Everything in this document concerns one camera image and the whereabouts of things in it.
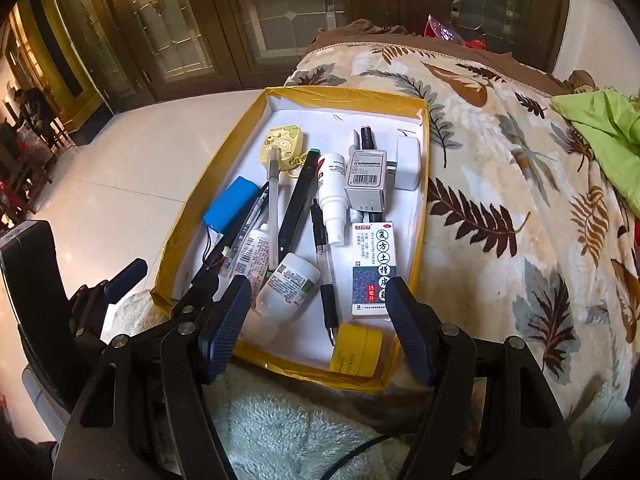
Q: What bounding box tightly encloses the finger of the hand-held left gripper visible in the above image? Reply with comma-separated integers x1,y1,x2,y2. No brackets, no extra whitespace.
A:
150,272,224,333
70,258,149,341

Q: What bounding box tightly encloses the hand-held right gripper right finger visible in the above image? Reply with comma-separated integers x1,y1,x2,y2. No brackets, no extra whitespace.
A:
384,276,576,480

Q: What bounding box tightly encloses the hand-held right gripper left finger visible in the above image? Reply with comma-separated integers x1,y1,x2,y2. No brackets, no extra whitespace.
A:
52,275,252,480

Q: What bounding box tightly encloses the white pen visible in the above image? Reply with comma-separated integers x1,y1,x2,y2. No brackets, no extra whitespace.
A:
267,147,282,268

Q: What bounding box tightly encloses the yellow-edged cardboard box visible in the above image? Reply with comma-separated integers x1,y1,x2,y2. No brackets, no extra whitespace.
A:
150,86,431,393

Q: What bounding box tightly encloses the grey barcode box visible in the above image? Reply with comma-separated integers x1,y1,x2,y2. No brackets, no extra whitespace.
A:
344,149,388,211

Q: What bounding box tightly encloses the white spray bottle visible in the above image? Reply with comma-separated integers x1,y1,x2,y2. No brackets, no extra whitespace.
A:
317,152,348,247

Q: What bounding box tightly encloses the white charger plug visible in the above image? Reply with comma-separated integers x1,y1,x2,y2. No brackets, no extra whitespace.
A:
385,132,422,191

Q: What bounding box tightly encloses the yellow cartoon keychain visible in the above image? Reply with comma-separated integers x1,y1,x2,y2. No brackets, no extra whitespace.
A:
261,124,307,178

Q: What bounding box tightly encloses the yellow jar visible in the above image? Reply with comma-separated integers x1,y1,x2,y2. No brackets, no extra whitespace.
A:
328,324,384,378

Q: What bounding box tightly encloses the white bottle with green label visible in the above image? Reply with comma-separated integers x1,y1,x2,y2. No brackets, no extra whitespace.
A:
250,252,322,342

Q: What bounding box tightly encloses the white and blue medicine box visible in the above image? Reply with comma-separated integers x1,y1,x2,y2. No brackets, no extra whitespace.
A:
351,221,396,317

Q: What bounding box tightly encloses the white printed tube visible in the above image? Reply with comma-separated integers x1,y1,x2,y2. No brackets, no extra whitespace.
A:
232,227,271,286

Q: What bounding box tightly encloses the black ballpoint pen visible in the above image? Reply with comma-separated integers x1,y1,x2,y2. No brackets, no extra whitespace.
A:
310,199,337,347

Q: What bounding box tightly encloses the white fluffy towel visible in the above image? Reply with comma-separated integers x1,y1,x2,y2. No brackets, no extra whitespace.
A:
100,290,416,480

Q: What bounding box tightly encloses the blue battery pack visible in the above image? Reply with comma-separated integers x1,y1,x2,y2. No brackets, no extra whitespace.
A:
200,175,271,276

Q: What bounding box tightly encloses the black pen with green tip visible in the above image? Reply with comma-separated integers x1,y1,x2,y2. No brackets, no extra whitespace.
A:
277,147,321,261

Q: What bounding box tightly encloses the dark wooden furniture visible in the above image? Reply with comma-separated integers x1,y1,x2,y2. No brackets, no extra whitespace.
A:
0,87,66,221

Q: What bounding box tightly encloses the leaf print blanket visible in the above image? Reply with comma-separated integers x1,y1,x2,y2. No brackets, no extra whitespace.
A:
282,20,640,441

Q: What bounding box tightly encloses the green cloth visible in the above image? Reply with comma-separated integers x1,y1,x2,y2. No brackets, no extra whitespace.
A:
550,87,640,196

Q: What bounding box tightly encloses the wooden cabinet with glass doors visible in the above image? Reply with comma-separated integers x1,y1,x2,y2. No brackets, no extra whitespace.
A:
95,0,573,103

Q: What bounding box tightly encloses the pink plastic bag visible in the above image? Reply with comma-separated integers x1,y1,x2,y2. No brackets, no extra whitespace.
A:
424,15,463,48

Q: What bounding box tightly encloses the black cable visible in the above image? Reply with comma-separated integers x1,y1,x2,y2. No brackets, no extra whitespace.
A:
320,432,401,480

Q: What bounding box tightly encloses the golden door frame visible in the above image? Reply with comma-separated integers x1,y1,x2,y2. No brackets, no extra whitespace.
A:
10,0,106,133

